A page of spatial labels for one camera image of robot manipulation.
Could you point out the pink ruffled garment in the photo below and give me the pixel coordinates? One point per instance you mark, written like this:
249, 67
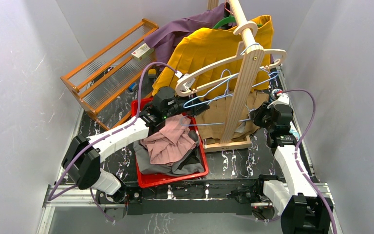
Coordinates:
171, 143

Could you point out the small blue object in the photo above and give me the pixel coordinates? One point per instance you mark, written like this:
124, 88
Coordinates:
133, 87

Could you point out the green hanger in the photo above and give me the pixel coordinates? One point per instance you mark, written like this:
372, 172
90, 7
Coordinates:
225, 21

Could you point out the round blue white tin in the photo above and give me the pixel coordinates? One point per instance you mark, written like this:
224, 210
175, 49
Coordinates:
273, 94

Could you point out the black metal base frame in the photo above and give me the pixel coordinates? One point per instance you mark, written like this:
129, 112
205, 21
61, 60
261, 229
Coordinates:
240, 196

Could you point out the purple garment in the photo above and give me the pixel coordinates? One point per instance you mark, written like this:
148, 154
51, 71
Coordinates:
165, 39

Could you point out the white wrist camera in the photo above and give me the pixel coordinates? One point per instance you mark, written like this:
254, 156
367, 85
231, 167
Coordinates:
282, 98
184, 82

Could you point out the small yellow black object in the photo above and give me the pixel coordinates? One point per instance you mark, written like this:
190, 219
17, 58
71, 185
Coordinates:
152, 74

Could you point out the wooden clothes rack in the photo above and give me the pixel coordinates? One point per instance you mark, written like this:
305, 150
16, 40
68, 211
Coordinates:
252, 58

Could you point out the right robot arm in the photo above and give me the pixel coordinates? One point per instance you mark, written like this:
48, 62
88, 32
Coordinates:
300, 204

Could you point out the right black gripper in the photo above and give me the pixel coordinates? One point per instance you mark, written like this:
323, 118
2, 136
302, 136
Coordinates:
255, 114

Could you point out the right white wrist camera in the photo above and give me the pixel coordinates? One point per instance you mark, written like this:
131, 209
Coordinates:
282, 98

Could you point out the small white box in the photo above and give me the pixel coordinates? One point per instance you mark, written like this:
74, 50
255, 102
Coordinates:
142, 52

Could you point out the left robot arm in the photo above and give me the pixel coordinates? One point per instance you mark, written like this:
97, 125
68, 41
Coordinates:
85, 154

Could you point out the mustard yellow garment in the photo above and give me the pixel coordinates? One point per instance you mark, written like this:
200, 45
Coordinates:
207, 46

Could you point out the orange wooden shoe rack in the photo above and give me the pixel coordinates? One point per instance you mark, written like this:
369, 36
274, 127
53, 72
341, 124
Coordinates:
100, 83

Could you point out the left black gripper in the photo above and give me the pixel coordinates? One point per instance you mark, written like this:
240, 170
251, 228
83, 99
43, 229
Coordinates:
187, 105

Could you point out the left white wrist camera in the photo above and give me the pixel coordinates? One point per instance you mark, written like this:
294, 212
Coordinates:
184, 82

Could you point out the red plastic tray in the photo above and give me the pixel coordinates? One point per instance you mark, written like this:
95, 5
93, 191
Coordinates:
156, 179

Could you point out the khaki tan garment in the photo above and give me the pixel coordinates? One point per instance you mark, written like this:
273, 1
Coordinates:
218, 112

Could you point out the grey pleated skirt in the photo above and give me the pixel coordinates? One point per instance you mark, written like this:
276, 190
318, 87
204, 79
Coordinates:
190, 163

